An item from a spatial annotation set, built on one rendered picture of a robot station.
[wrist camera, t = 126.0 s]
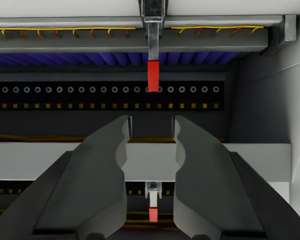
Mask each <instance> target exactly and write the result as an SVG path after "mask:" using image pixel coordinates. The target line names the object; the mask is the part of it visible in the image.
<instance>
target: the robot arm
mask: <svg viewBox="0 0 300 240"><path fill-rule="evenodd" d="M129 139H132V116H128V115H122V116H120V117H118V118H117V119H115V120H114V121H112V122H110V123H109V124H107V125H105V126H104V127H102V128H100V129H99V130H97V131H96V132H94V133H93V134H91V135H90V136H88V137H87V138H86V139H85V140H84V141H83V142H82V143H81V144H79V145H78V146H77V147H76V148H75V149H74V150H73V151H66V152H65V153H63V154H62V155H61V156H60V157H59V158H58V159H57V160H56V161H55V162H54V163H53V164H52V165H51V166H50V167H49V168H48V169H46V170H45V171H44V172H43V173H42V174H41V175H40V176H39V177H38V178H37V179H36V180H35V181H34V182H33V183H32V184H31V185H30V186H28V187H27V188H26V190H24V192H22V193H21V194H20V195H19V196H18V197H17V198H16V199H15V200H14V201H13V202H12V204H10V206H8V207H7V209H6V210H5V211H4V212H3V213H2V214H1V216H0V240H106V238H107V237H108V236H110V235H111V234H112V233H114V232H115V231H116V230H118V229H119V228H121V227H122V226H123V225H124V223H125V221H126V214H127V194H126V185H125V176H124V172H123V170H122V169H121V168H122V166H123V165H124V164H125V162H126V161H127V152H126V143H127V142H128V141H129ZM172 139H174V140H175V141H176V143H177V145H176V159H175V160H176V162H177V164H178V165H179V167H180V169H179V170H178V171H177V172H176V176H175V189H174V205H173V219H174V223H175V225H176V226H177V227H178V228H179V229H180V230H182V231H183V232H184V233H186V234H187V235H188V236H190V237H191V238H192V239H191V240H300V216H299V215H298V214H297V213H296V211H295V210H294V209H293V208H292V207H291V206H290V204H288V203H287V202H286V200H284V198H283V197H282V196H281V195H280V194H279V193H277V192H276V190H274V188H273V187H272V186H270V184H268V183H267V182H266V180H264V178H263V177H262V176H260V174H258V173H257V172H256V170H254V168H253V167H252V166H250V164H248V163H247V162H246V160H244V159H243V158H242V157H241V156H240V155H239V154H238V153H237V152H231V151H229V150H228V149H227V148H226V147H225V146H224V145H223V144H222V143H221V142H220V141H219V140H217V139H216V138H215V137H214V136H212V135H211V134H210V133H208V132H207V131H205V130H204V129H202V128H201V127H199V126H197V125H196V124H194V123H193V122H191V121H189V120H188V119H186V118H185V117H183V116H181V115H177V116H172Z"/></svg>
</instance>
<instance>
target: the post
mask: <svg viewBox="0 0 300 240"><path fill-rule="evenodd" d="M226 140H227V141H228V143H289V144H291V207H292V208H293V209H294V210H295V211H296V213H297V214H298V215H299V216H300V64H298V65H295V66H293V67H290V68H287V69H285V70H282V71H280V72H277V73H275V74H272V75H269V76H267V77H265V78H262V79H260V80H257V81H255V82H252V83H249V84H247V85H244V86H242V58H239V59H238V65H237V72H236V78H235V85H234V91H233V98H232V104H231V110H230V120H229V126H228V133H227V139H226Z"/></svg>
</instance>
